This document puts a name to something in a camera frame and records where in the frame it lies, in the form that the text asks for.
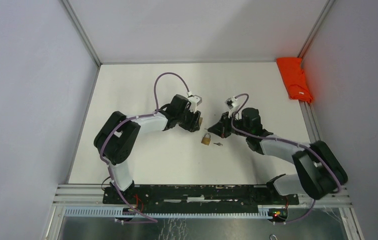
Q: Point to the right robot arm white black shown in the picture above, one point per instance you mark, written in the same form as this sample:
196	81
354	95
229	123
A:
318	171

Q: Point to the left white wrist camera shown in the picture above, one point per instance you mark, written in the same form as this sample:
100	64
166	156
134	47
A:
194	101

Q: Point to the orange folded cloth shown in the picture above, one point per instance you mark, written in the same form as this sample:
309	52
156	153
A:
294	79

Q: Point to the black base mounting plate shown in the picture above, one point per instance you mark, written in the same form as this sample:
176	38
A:
198	199

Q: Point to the small brass padlock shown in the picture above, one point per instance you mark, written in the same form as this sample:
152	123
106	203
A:
206	139

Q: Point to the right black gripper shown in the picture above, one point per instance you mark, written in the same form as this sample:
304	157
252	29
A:
221	128

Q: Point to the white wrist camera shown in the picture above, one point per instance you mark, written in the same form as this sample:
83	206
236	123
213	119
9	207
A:
233	104
194	101

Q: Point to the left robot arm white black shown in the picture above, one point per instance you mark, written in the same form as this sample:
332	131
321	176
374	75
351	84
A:
116	139

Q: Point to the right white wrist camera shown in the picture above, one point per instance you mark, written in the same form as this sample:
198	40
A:
233	104

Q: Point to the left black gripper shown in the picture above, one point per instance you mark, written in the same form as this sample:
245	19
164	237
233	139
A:
193	125

